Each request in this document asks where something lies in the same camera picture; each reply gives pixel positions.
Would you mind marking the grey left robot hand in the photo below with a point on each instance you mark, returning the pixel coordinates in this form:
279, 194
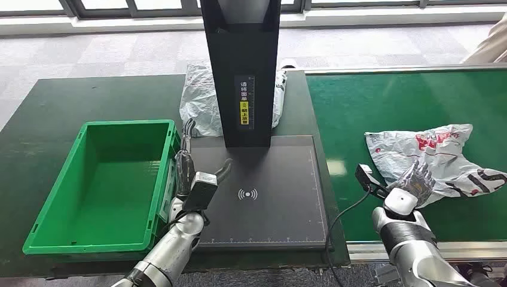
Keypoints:
184, 170

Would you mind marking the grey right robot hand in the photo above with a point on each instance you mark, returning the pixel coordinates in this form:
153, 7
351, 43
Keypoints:
418, 182

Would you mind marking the grey parcel black lettering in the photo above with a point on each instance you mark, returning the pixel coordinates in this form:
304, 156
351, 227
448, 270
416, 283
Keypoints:
451, 158

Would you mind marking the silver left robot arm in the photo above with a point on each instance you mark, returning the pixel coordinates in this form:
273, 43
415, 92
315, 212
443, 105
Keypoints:
170, 249

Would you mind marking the plain grey parcel bag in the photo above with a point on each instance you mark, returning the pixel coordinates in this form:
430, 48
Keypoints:
198, 103

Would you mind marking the black inbound scanner machine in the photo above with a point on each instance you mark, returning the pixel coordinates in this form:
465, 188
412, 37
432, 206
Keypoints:
257, 206

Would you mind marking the green conveyor belt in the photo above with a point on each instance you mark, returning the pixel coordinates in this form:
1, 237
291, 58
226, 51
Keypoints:
396, 103

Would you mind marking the yellow and black machine sticker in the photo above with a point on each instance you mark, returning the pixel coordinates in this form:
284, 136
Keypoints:
244, 103

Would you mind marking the green plastic crate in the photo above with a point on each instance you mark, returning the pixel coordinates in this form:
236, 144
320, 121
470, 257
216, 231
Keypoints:
107, 190

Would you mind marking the dark green table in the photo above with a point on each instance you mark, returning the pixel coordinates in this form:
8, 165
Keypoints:
99, 99

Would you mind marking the white round object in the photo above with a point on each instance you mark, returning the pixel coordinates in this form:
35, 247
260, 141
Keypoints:
287, 63

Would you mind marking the person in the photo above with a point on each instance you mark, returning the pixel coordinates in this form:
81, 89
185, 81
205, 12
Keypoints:
489, 47

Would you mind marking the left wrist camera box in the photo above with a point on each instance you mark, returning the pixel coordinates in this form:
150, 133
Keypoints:
200, 190

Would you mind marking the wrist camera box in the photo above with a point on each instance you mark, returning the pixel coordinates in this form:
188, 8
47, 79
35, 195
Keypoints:
200, 190
366, 176

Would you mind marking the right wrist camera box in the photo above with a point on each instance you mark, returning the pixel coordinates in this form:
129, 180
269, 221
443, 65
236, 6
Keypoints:
366, 176

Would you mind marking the dark window frame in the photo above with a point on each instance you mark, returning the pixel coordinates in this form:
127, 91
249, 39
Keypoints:
71, 8

